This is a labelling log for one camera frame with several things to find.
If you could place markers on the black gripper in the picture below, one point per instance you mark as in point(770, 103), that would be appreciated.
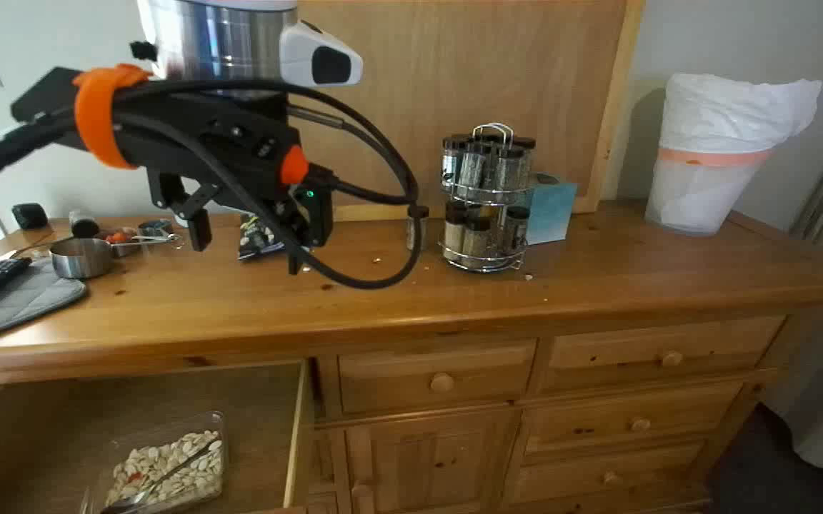
point(226, 144)

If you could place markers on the black yellow chips pack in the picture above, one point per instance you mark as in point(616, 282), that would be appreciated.
point(257, 244)

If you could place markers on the closed wooden drawer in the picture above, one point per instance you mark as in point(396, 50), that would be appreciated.
point(402, 374)
point(602, 418)
point(620, 352)
point(573, 475)

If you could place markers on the patterned item in drawer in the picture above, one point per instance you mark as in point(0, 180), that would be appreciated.
point(170, 472)

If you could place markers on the open wooden drawer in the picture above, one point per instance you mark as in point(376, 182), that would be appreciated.
point(70, 408)

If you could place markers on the small metal measuring cup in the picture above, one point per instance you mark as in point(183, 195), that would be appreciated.
point(157, 232)

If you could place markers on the spice jar black lid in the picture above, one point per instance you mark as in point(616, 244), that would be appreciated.
point(522, 165)
point(455, 163)
point(477, 237)
point(483, 165)
point(455, 228)
point(518, 228)

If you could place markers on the small black box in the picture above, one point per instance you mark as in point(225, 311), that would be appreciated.
point(30, 214)

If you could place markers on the grey quilted pot holder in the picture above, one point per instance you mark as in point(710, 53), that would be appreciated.
point(20, 307)

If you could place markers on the metal spice carousel rack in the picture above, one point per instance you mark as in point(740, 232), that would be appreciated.
point(487, 260)

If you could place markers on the wooden cabinet door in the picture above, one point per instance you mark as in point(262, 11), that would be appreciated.
point(413, 459)

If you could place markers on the wooden framed board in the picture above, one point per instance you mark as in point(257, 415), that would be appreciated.
point(487, 87)

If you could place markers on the wooden pine dresser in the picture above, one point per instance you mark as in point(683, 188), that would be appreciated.
point(620, 274)

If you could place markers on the white bagged trash bin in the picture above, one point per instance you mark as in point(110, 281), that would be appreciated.
point(715, 144)

